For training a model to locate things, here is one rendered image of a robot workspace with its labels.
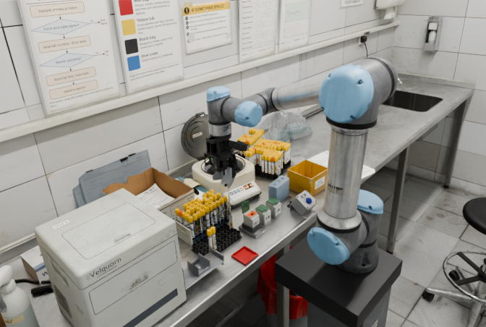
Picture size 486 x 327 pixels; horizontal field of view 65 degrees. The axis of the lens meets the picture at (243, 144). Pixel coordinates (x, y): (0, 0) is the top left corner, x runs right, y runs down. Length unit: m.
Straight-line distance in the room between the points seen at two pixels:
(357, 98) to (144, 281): 0.71
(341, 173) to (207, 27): 1.11
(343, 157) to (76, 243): 0.70
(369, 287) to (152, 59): 1.17
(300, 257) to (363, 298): 0.22
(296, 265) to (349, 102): 0.60
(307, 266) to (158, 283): 0.45
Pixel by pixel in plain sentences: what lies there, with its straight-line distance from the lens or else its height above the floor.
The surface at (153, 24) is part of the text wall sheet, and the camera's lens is 1.65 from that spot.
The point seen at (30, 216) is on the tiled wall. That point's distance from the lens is 1.62.
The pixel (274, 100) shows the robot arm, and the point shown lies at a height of 1.42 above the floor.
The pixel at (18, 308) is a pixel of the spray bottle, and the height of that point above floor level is 1.00.
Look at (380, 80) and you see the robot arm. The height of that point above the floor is 1.55.
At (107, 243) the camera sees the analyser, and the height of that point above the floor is 1.17.
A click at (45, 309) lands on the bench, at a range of 1.40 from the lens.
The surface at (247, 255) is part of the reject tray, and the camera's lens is 1.40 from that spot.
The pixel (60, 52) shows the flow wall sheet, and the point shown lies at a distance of 1.48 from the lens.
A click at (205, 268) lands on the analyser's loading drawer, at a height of 0.91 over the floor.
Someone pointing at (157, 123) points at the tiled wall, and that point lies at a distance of 1.74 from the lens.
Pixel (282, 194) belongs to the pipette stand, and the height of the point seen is 0.92.
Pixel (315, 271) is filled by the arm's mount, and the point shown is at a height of 0.94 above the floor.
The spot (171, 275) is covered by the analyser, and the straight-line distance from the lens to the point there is 1.17.
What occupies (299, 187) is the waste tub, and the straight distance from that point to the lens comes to 1.70.
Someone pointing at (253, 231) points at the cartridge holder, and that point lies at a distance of 1.46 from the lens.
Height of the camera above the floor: 1.79
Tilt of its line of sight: 25 degrees down
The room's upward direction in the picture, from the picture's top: 3 degrees counter-clockwise
